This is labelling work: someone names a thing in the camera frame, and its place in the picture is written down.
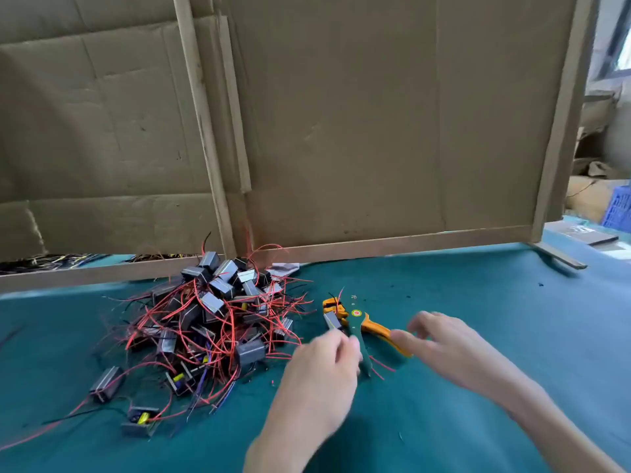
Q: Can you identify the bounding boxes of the orange green wire strippers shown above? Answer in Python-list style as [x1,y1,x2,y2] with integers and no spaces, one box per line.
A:
[322,296,410,376]

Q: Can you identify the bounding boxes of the window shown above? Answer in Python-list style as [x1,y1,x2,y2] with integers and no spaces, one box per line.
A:
[601,0,631,79]

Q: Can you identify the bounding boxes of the brown cardboard box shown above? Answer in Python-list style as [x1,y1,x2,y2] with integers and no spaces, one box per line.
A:
[567,175,631,225]

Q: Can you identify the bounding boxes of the heap of black cables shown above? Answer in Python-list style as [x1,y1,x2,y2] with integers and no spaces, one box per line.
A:
[0,253,193,275]

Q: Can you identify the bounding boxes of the creased brown cardboard panel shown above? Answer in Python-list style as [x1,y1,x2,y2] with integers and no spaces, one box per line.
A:
[0,0,223,262]

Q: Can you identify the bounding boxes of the smooth brown cardboard panel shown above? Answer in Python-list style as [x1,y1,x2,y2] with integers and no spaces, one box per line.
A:
[212,0,578,247]

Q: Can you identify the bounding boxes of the person's right hand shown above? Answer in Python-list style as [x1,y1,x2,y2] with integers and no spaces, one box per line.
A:
[390,311,524,402]

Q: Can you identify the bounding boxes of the thin wooden strip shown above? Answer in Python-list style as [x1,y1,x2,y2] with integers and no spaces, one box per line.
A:
[217,14,252,193]

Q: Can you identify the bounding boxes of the blue plastic crate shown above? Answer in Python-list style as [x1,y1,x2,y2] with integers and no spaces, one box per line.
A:
[601,184,631,233]

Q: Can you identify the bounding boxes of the pile of wired transformers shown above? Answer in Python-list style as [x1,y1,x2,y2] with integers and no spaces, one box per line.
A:
[0,231,319,454]

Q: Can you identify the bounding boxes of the long wooden bottom rail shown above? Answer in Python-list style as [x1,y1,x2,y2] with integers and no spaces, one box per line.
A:
[251,224,534,267]

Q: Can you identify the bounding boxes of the short wooden bottom rail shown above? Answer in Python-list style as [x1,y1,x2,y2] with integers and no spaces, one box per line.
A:
[0,256,203,294]

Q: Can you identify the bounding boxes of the person's right forearm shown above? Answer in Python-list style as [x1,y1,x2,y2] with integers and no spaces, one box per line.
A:
[498,379,624,473]

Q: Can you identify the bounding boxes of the wide wooden post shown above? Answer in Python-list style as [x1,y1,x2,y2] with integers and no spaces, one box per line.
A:
[172,0,238,257]

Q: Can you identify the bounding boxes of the wooden corner post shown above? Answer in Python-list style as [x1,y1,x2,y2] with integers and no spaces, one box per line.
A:
[530,0,599,242]

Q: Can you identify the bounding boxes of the person's left hand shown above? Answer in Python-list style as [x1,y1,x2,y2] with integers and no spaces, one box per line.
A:
[271,330,363,439]

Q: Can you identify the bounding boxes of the flat grey board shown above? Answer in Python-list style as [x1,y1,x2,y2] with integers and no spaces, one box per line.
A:
[532,221,619,270]

